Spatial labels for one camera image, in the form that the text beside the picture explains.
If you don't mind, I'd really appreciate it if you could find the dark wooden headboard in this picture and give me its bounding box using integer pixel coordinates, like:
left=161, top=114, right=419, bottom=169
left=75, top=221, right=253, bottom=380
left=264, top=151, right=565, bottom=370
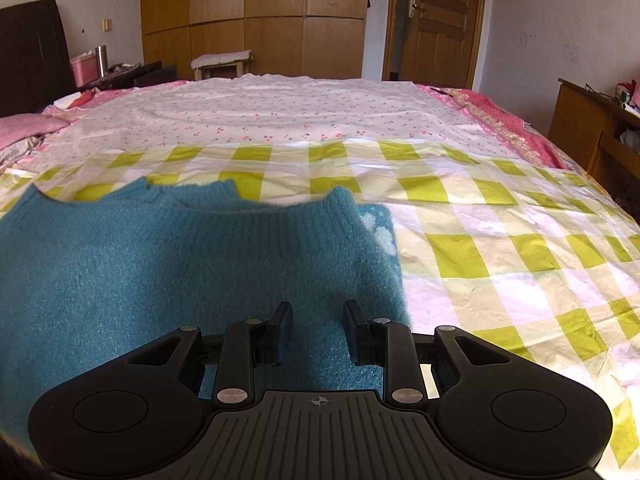
left=0, top=0, right=72, bottom=119

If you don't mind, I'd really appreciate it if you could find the wooden desk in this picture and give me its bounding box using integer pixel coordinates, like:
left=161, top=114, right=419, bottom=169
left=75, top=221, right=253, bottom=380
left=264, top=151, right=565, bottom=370
left=547, top=78, right=640, bottom=211

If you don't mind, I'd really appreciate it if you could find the dark nightstand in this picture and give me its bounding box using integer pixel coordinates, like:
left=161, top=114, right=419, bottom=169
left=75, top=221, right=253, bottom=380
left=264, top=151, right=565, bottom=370
left=82, top=61, right=177, bottom=90

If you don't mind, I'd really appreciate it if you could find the wooden wardrobe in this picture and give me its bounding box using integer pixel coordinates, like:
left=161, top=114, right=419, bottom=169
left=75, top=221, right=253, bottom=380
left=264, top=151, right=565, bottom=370
left=140, top=0, right=372, bottom=82

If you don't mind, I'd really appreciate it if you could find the pink plastic box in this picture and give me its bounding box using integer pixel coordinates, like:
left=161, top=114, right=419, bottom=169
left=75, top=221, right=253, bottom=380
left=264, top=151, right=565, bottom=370
left=70, top=52, right=101, bottom=87

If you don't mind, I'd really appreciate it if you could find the yellow checked bed sheet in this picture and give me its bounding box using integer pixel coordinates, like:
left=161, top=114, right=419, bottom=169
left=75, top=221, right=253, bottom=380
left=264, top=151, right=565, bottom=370
left=0, top=137, right=640, bottom=471

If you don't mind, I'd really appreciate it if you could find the pale patterned bedding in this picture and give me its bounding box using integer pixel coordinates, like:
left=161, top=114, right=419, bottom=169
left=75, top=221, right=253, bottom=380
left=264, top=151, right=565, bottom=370
left=0, top=134, right=48, bottom=171

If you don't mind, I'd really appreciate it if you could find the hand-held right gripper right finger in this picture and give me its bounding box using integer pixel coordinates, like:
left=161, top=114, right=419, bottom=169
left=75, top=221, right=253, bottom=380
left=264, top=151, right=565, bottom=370
left=343, top=300, right=516, bottom=407

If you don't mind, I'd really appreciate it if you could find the pink pillow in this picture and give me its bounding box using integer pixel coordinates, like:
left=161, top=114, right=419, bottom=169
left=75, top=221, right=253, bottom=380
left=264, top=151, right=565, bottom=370
left=0, top=113, right=69, bottom=152

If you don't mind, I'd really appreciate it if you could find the wooden door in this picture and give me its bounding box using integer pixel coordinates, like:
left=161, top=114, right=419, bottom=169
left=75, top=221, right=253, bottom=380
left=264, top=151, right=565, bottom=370
left=389, top=0, right=489, bottom=89

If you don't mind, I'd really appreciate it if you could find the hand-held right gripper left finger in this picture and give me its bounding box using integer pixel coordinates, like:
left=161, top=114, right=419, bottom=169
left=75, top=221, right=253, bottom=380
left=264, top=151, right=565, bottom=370
left=125, top=301, right=294, bottom=409

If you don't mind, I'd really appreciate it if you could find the blue sweater with white flowers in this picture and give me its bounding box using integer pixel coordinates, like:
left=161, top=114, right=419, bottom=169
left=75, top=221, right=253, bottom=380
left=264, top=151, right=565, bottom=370
left=0, top=178, right=412, bottom=443

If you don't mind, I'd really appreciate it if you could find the pink embroidered quilt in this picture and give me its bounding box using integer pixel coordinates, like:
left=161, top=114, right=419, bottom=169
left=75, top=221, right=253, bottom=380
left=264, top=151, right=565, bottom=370
left=414, top=83, right=572, bottom=170

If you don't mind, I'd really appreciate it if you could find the stool with white cloth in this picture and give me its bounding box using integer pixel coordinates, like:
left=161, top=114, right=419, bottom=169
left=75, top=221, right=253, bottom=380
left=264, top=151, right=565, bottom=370
left=191, top=50, right=254, bottom=81

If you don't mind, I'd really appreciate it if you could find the white floral bed sheet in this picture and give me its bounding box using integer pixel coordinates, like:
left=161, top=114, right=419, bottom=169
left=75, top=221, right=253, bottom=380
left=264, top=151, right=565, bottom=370
left=35, top=74, right=516, bottom=171

